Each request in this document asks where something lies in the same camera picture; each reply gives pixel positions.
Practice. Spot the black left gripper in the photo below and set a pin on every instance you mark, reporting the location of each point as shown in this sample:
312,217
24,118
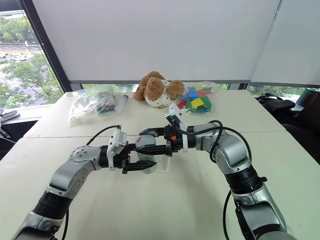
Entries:
125,156

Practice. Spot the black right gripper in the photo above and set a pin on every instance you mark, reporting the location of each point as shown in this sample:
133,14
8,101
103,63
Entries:
175,142

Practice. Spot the grey jar lid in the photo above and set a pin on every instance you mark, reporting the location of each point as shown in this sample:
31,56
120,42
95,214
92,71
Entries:
148,140

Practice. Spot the clear plastic cup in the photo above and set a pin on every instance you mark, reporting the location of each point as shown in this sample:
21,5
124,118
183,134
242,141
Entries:
145,158

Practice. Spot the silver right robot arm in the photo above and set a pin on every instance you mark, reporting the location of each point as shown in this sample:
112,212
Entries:
232,150

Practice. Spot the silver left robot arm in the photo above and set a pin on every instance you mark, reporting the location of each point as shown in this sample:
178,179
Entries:
75,170

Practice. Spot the clear plastic box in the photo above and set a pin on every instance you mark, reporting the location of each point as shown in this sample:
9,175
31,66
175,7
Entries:
163,163

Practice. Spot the brown teddy bear plush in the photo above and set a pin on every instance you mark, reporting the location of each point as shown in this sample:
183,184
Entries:
156,90

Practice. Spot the bag of coloured paper pieces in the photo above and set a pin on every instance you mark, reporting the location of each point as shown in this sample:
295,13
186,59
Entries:
197,100

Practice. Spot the clear bag of small items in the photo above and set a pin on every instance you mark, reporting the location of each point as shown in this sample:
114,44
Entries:
92,102

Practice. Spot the wide white roller blind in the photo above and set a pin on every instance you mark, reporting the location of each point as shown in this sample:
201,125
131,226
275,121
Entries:
155,37

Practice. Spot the grey flat object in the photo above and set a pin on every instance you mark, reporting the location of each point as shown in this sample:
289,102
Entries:
10,115

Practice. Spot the teal cup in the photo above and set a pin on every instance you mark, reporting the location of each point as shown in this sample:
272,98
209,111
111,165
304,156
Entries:
308,96

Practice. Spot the narrow white roller blind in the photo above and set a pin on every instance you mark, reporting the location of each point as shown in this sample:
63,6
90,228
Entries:
292,50

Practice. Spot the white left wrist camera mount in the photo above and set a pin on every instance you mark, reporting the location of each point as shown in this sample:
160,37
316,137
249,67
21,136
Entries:
117,142

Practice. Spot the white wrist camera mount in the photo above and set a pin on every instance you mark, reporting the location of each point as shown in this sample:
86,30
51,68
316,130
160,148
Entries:
176,112
117,142

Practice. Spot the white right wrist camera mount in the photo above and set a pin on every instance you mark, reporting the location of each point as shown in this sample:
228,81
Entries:
176,112

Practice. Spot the black window frame post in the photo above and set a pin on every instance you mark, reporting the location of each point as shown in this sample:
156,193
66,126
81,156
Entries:
47,50

